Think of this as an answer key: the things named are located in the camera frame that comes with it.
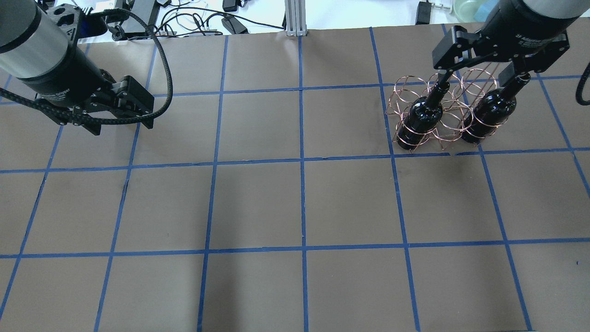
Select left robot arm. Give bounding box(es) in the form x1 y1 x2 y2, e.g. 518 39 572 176
0 0 159 135

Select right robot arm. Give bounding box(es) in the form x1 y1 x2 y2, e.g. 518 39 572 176
432 0 590 87

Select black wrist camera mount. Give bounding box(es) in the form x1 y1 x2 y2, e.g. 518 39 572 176
46 1 130 42

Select black braided cable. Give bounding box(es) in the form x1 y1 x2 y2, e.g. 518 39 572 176
0 8 174 126

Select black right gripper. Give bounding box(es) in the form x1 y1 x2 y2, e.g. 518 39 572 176
432 25 570 88

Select aluminium frame post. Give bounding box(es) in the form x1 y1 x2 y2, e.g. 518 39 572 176
284 0 308 36

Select dark wine bottle in basket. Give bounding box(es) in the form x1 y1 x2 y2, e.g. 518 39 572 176
396 83 450 151

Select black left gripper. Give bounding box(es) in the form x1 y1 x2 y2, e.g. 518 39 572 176
35 69 155 135

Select copper wire wine basket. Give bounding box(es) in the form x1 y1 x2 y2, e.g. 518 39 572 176
386 69 503 153

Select green bowl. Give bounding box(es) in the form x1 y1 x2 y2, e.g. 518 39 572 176
452 0 488 23

